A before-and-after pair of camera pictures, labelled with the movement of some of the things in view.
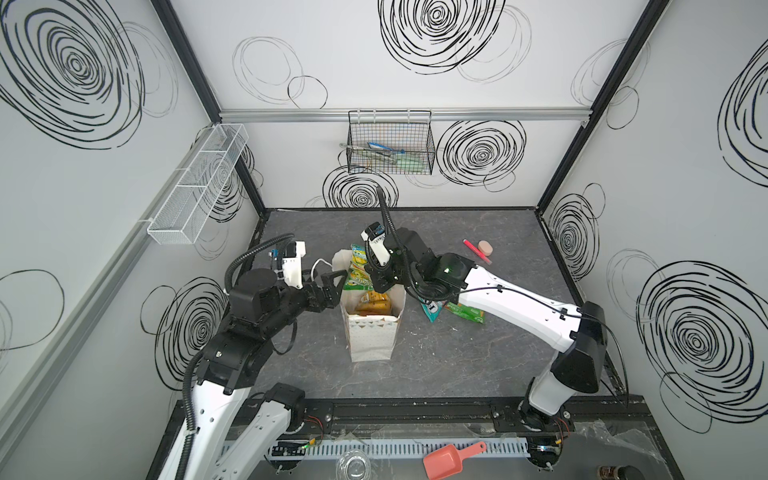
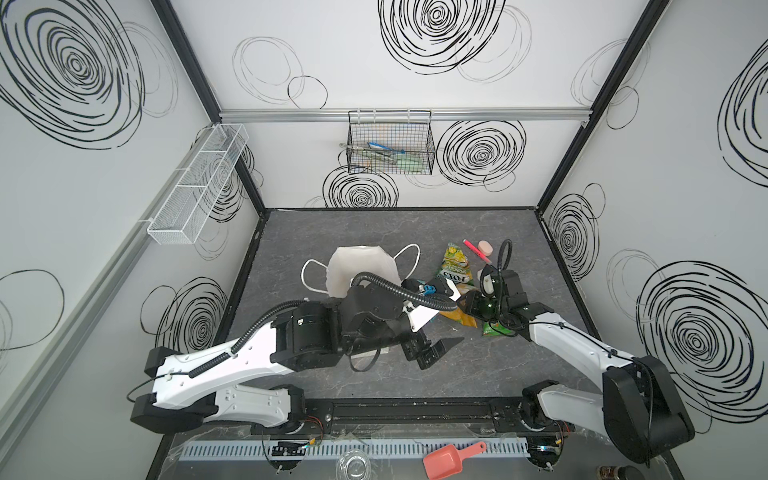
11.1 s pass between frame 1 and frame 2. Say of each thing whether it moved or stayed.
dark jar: stayed
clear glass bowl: stayed
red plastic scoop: stayed
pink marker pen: stayed
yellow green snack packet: moved
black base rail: stayed
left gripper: moved
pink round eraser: stayed
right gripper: moved
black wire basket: stayed
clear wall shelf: stayed
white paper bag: moved
